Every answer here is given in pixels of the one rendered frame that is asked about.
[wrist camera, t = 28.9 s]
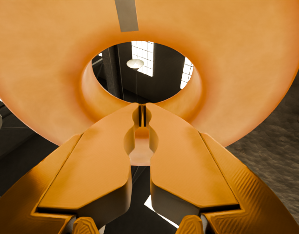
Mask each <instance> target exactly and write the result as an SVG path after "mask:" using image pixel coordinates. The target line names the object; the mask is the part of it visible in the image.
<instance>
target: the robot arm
mask: <svg viewBox="0 0 299 234"><path fill-rule="evenodd" d="M142 115H143V120H144V127H146V128H147V129H148V130H149V149H150V150H151V151H152V152H153V153H154V155H153V156H152V157H151V159H150V192H151V206H152V208H153V210H154V211H155V212H156V213H158V214H159V215H161V216H163V217H164V218H166V219H168V220H169V221H171V222H173V223H174V224H176V225H177V226H179V227H178V229H177V231H176V233H175V234H299V225H298V224H297V222H296V221H295V219H294V218H293V216H292V215H291V214H290V212H289V211H288V210H287V208H286V207H285V206H284V204H283V203H282V202H281V200H280V199H279V198H278V197H277V196H276V195H275V193H274V192H273V191H272V190H271V189H270V188H269V187H268V186H267V185H266V184H265V183H264V182H263V181H262V180H261V179H260V178H259V177H258V176H257V175H256V174H255V173H254V172H253V171H252V170H250V169H249V168H248V167H247V166H246V165H245V164H244V163H242V162H241V161H240V160H239V159H238V158H236V157H235V156H234V155H233V154H232V153H230V152H229V151H228V150H227V149H225V148H224V147H223V146H222V145H221V144H220V143H218V142H217V141H216V140H215V139H213V138H212V137H211V136H210V135H209V134H207V133H200V132H198V131H197V130H196V129H195V128H194V127H193V126H191V125H190V124H189V123H188V122H186V121H185V120H183V119H182V118H180V117H178V116H177V115H174V114H172V113H170V112H168V111H166V110H165V109H163V108H161V107H159V106H157V105H155V104H153V103H146V104H138V103H132V104H130V105H128V106H126V107H124V108H122V109H120V110H118V111H116V112H114V113H112V114H110V115H108V116H106V117H104V118H103V119H101V120H99V121H98V122H96V123H95V124H94V125H92V126H91V127H90V128H88V129H87V130H86V131H85V132H84V133H83V134H74V135H73V136H72V137H71V138H69V139H68V140H67V141H66V142H64V143H63V144H62V145H61V146H60V147H58V148H57V149H56V150H55V151H53V152H52V153H51V154H50V155H48V156H47V157H46V158H45V159H43V160H42V161H41V162H40V163H38V164H37V165H36V166H35V167H33V168H32V169H31V170H30V171H28V172H27V173H26V174H25V175H23V176H22V177H21V178H20V179H19V180H18V181H17V182H16V183H15V184H14V185H13V186H12V187H11V188H10V189H9V190H8V191H7V192H6V193H5V194H4V195H3V196H2V197H1V198H0V234H103V233H104V229H105V225H106V224H108V223H109V222H111V221H113V220H114V219H116V218H118V217H119V216H121V215H123V214H124V213H125V212H126V211H127V210H128V209H129V207H130V202H131V194H132V174H131V161H130V157H129V155H130V153H131V152H132V151H133V150H134V149H135V131H136V130H137V129H138V128H139V127H141V125H142Z"/></svg>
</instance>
